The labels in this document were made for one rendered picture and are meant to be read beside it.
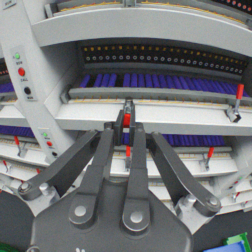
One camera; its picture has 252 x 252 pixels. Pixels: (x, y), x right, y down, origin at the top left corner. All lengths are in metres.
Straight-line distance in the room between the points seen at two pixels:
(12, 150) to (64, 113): 0.41
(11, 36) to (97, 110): 0.25
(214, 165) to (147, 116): 0.34
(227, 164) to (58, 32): 0.63
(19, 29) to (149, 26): 0.24
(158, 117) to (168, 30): 0.17
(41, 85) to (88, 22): 0.16
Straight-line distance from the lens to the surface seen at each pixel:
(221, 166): 0.53
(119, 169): 0.40
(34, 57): 0.29
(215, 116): 0.34
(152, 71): 0.37
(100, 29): 0.23
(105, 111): 0.28
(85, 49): 0.39
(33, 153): 0.57
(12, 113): 0.44
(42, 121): 0.34
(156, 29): 0.23
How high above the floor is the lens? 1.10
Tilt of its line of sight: 34 degrees down
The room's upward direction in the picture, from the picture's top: straight up
